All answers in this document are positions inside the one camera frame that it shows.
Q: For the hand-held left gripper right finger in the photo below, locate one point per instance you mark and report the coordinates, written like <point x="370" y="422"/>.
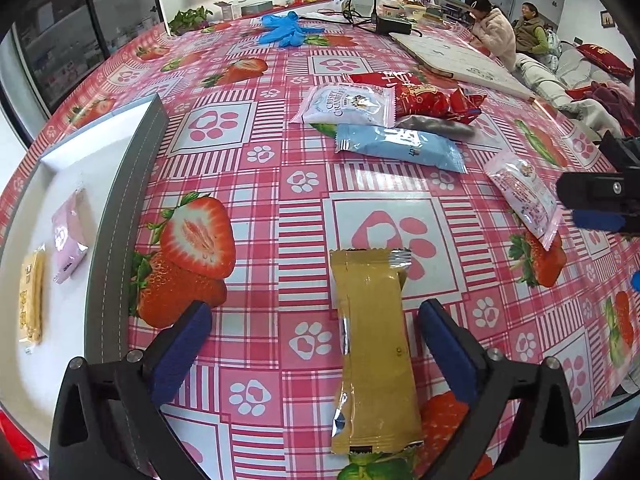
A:
<point x="447" y="350"/>

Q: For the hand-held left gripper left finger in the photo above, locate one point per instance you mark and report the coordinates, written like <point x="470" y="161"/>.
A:
<point x="182" y="350"/>

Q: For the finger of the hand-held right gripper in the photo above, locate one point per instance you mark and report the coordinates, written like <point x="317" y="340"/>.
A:
<point x="597" y="220"/>
<point x="636" y="281"/>

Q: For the gold snack packet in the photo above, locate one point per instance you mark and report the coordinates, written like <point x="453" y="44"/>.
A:
<point x="372" y="350"/>

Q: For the pink-edged cracker packet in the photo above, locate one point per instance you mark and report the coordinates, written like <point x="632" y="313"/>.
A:
<point x="525" y="195"/>

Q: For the small red candy packet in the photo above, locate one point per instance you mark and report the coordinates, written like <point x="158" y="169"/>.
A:
<point x="467" y="105"/>

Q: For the grey box with white inside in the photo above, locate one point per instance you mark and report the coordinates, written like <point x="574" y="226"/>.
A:
<point x="125" y="185"/>

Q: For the light blue snack packet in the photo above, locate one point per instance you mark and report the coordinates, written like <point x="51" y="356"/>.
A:
<point x="400" y="145"/>

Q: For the round red snack packet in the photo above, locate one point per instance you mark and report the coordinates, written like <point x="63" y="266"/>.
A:
<point x="422" y="102"/>

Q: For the pale blue-white cracker packet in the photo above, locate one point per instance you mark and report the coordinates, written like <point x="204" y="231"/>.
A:
<point x="347" y="105"/>

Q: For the maroon clothing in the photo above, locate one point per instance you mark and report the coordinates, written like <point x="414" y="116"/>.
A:
<point x="607" y="95"/>

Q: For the grey sofa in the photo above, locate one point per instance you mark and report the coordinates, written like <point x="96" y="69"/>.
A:
<point x="550" y="85"/>

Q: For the yellow snack packet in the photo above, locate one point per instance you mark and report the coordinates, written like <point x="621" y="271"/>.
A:
<point x="32" y="295"/>

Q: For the red cushion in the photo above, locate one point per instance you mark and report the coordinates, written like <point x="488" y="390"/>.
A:
<point x="602" y="57"/>

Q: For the pale pink snack packet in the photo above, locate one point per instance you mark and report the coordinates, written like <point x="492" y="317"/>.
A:
<point x="70" y="232"/>

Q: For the strawberry print tablecloth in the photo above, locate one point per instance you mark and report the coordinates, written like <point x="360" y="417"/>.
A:
<point x="300" y="230"/>

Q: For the clear packet of dark snack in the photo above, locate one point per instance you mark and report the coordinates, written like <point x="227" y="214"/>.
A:
<point x="440" y="126"/>

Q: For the white padded mat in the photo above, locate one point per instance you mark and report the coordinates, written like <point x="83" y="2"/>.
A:
<point x="450" y="57"/>

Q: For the flat red snack packet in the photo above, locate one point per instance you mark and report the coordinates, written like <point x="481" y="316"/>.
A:
<point x="380" y="80"/>

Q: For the black power adapter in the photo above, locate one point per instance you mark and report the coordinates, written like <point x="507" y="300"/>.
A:
<point x="394" y="25"/>

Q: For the pile of food containers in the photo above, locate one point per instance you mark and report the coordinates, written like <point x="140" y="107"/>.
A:
<point x="410" y="7"/>

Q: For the green potted plant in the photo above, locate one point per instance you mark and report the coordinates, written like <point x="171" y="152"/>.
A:
<point x="190" y="20"/>

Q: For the blue rubber gloves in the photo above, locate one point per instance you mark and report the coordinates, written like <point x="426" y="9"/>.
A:
<point x="285" y="30"/>

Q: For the glass door cabinet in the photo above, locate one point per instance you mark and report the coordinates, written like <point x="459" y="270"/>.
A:
<point x="75" y="25"/>

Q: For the small white carton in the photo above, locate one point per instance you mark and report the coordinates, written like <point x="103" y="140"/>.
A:
<point x="227" y="10"/>

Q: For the grey tissue box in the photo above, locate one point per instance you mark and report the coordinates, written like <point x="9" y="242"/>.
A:
<point x="256" y="8"/>

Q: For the small picture frame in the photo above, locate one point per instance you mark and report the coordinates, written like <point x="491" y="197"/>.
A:
<point x="606" y="19"/>

